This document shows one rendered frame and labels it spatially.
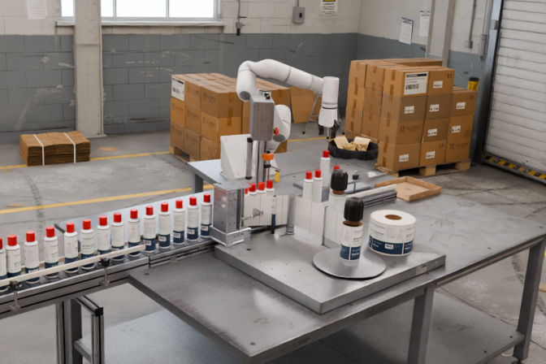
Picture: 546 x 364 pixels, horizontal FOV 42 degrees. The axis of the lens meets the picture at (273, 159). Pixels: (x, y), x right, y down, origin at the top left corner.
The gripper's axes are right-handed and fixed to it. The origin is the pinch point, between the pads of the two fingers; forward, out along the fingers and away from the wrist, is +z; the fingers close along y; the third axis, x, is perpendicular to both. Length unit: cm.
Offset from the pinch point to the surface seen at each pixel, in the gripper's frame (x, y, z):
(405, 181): 71, 2, 38
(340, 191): -36, 45, 13
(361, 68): 288, -231, 13
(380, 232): -40, 74, 24
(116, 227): -138, 17, 18
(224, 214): -92, 29, 19
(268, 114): -57, 15, -20
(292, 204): -58, 36, 18
